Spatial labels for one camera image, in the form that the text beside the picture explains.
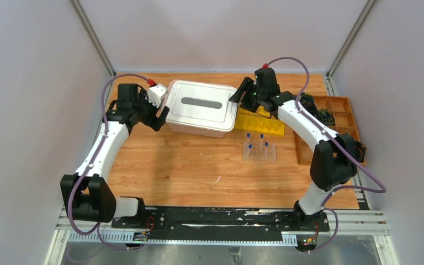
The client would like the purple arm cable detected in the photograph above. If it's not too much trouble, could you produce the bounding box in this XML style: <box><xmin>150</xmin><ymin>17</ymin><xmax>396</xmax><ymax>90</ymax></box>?
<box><xmin>262</xmin><ymin>56</ymin><xmax>387</xmax><ymax>254</ymax></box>
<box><xmin>67</xmin><ymin>73</ymin><xmax>156</xmax><ymax>251</ymax></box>

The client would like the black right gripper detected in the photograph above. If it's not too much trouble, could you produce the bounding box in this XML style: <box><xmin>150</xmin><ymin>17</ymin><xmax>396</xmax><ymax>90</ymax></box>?
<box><xmin>229</xmin><ymin>77</ymin><xmax>266</xmax><ymax>113</ymax></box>

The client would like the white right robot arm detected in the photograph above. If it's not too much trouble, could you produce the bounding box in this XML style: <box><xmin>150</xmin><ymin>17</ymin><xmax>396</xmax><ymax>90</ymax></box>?
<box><xmin>229</xmin><ymin>67</ymin><xmax>358</xmax><ymax>231</ymax></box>

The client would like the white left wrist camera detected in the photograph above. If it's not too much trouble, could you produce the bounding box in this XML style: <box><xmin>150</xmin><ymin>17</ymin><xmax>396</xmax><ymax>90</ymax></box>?
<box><xmin>147</xmin><ymin>79</ymin><xmax>168</xmax><ymax>108</ymax></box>

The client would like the green floral rolled tie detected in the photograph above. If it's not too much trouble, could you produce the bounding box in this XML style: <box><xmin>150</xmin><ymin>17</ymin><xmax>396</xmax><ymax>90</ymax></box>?
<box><xmin>316</xmin><ymin>109</ymin><xmax>335</xmax><ymax>126</ymax></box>

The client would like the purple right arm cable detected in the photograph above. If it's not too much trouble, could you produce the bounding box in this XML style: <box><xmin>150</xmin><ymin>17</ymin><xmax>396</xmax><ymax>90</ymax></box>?
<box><xmin>262</xmin><ymin>56</ymin><xmax>387</xmax><ymax>254</ymax></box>

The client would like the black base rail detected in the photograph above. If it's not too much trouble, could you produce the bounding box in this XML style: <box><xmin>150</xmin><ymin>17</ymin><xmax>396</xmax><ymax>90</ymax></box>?
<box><xmin>111</xmin><ymin>206</ymin><xmax>330</xmax><ymax>246</ymax></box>

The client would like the pink plastic bin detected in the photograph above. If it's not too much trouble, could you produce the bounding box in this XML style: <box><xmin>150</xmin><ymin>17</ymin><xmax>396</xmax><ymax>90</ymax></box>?
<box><xmin>167</xmin><ymin>123</ymin><xmax>227</xmax><ymax>138</ymax></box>

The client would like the wooden compartment organizer tray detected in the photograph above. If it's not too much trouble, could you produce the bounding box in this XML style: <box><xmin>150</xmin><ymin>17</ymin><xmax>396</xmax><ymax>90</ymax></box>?
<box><xmin>293</xmin><ymin>96</ymin><xmax>360</xmax><ymax>166</ymax></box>

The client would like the black rolled belt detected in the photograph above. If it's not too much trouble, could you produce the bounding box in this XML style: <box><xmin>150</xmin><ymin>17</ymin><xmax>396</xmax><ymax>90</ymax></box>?
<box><xmin>354</xmin><ymin>141</ymin><xmax>367</xmax><ymax>164</ymax></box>

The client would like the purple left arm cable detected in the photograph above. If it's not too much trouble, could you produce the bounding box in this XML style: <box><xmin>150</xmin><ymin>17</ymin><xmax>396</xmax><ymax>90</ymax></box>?
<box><xmin>67</xmin><ymin>73</ymin><xmax>156</xmax><ymax>251</ymax></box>

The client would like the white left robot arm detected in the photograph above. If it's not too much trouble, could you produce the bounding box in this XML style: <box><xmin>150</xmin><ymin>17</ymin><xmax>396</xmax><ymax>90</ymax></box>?
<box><xmin>60</xmin><ymin>78</ymin><xmax>240</xmax><ymax>228</ymax></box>

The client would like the yellow test tube rack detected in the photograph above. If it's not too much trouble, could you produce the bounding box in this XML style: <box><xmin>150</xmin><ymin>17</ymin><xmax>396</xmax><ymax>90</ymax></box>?
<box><xmin>234</xmin><ymin>107</ymin><xmax>285</xmax><ymax>136</ymax></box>

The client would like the blue floral rolled tie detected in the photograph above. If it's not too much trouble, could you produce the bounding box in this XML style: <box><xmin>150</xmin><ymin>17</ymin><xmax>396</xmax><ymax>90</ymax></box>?
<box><xmin>300</xmin><ymin>93</ymin><xmax>317</xmax><ymax>112</ymax></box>

